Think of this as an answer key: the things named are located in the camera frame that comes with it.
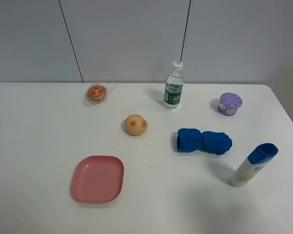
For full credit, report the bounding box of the yellow brown potato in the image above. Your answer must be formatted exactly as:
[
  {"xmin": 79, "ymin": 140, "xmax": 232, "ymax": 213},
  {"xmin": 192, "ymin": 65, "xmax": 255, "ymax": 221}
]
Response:
[{"xmin": 125, "ymin": 115, "xmax": 148, "ymax": 136}]

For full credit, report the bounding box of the clear green label water bottle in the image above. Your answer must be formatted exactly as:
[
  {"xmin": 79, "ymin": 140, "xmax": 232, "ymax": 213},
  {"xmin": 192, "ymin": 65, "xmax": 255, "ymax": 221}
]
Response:
[{"xmin": 164, "ymin": 61, "xmax": 184, "ymax": 109}]

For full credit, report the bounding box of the blue rolled cloth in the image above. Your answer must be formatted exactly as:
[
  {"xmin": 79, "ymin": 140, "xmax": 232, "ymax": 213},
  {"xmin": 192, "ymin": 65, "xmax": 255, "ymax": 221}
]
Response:
[{"xmin": 177, "ymin": 128, "xmax": 232, "ymax": 155}]

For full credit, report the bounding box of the wrapped red topped muffin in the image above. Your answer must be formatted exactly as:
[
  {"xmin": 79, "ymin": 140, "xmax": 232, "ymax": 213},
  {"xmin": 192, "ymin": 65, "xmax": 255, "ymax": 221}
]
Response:
[{"xmin": 84, "ymin": 82, "xmax": 115, "ymax": 106}]

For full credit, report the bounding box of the pink square plastic plate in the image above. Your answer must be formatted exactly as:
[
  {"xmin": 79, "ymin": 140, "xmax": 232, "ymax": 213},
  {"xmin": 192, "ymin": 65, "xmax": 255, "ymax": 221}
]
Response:
[{"xmin": 70, "ymin": 156, "xmax": 124, "ymax": 204}]

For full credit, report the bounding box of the purple lid air freshener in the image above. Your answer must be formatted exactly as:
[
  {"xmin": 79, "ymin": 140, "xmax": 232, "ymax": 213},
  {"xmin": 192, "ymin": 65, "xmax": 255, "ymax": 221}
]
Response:
[{"xmin": 217, "ymin": 93, "xmax": 243, "ymax": 117}]

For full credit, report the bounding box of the white blue cap lotion bottle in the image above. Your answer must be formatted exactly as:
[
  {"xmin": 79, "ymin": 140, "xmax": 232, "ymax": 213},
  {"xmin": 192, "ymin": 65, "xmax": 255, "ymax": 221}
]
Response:
[{"xmin": 230, "ymin": 143, "xmax": 278, "ymax": 187}]

